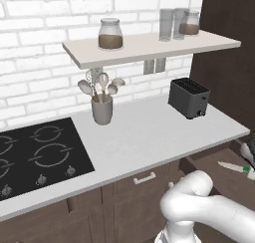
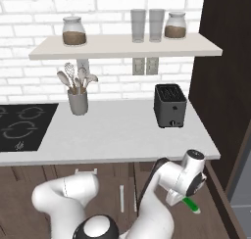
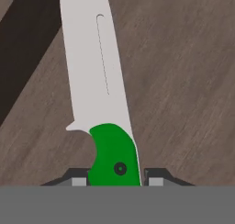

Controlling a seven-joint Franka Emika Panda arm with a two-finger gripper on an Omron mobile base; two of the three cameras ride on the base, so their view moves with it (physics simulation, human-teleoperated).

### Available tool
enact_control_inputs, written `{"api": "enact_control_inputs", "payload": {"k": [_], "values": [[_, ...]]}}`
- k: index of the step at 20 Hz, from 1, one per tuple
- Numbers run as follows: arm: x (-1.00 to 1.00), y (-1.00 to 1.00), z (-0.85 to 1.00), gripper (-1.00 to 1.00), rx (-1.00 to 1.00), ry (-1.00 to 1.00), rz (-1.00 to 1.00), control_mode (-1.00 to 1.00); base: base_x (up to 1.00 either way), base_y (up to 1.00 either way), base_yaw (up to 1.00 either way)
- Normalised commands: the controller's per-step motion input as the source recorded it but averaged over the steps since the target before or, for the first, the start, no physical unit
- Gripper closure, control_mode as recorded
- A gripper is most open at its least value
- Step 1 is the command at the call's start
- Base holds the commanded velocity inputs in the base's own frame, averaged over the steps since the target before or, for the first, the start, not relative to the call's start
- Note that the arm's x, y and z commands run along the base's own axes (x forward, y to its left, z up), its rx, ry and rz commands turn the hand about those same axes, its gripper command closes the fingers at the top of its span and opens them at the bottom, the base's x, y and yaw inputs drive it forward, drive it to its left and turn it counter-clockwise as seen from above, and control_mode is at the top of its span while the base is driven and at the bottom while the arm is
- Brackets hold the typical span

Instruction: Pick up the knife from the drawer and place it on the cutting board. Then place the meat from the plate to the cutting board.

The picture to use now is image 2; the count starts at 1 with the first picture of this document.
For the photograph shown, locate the metal whisk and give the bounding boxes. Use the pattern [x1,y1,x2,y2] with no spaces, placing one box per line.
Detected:
[64,62,75,87]

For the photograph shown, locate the pale wooden spoon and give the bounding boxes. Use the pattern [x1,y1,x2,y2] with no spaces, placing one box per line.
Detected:
[84,72,99,88]

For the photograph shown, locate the dark wood cupboard door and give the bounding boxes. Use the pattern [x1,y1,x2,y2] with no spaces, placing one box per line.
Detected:
[96,175,135,232]

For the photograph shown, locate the green handled knife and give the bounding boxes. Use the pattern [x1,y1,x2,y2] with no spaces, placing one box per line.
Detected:
[181,197,202,215]

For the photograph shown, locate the black hob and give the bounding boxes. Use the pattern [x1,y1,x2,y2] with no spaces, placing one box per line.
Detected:
[0,102,60,153]

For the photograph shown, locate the pale wall shelf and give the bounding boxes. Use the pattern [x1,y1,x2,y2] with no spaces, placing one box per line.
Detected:
[27,32,224,62]

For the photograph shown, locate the pale wooden spatula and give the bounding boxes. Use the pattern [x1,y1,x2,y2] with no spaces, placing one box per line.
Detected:
[76,67,87,89]

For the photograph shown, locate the tall dark wood cabinet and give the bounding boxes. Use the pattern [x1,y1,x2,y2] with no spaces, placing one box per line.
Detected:
[187,0,251,192]

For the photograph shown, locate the white drawer handle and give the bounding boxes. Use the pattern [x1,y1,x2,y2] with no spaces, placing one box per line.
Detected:
[74,167,99,175]

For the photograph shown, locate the dark wood drawer front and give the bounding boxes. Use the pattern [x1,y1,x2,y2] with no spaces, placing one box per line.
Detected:
[53,163,135,179]

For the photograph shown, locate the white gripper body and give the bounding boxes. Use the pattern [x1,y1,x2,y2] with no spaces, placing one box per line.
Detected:
[165,187,188,208]

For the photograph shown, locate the white cupboard handle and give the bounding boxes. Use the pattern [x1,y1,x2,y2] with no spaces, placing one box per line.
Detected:
[119,184,126,214]

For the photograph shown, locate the grey wall socket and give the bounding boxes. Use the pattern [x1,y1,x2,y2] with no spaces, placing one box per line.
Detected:
[131,57,146,76]
[145,56,160,76]

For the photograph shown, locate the grey utensil pot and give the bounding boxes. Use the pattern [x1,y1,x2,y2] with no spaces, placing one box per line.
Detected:
[67,87,89,117]

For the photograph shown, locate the glass jar brown contents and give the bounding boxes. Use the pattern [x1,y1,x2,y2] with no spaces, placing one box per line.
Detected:
[62,16,88,47]
[164,11,187,40]

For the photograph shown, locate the black toaster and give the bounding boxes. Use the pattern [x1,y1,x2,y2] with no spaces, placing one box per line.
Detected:
[153,82,188,129]

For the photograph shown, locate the clear drinking glass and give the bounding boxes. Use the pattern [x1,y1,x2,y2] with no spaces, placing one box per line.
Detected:
[129,8,147,44]
[148,8,166,43]

